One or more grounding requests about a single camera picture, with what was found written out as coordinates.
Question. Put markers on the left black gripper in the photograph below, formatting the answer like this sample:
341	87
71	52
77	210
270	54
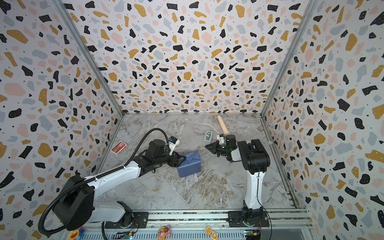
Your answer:
177	163

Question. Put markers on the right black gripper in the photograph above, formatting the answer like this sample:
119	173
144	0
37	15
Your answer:
221	147

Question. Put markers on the blue wrapping paper sheet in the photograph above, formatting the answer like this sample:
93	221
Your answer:
192	165

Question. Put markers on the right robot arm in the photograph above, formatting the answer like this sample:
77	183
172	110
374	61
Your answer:
255	161

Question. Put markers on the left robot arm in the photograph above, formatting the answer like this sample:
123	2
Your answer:
78	207

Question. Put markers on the white tape dispenser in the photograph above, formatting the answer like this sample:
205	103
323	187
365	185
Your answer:
208	137

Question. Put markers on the red playing card deck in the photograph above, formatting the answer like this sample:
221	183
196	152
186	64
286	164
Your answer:
120	146

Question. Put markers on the pink yellow sticker toy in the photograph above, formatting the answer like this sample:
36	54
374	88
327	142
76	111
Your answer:
164	232

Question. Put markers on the orange square sticker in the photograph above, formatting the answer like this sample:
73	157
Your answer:
211	233

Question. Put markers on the colourful round sticker toy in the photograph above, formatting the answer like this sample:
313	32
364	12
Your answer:
76	234

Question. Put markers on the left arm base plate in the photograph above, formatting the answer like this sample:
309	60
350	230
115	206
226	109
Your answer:
131	221

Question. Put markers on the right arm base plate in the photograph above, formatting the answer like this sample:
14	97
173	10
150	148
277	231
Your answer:
248	218

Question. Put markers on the aluminium mounting rail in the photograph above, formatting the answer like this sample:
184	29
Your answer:
275	224

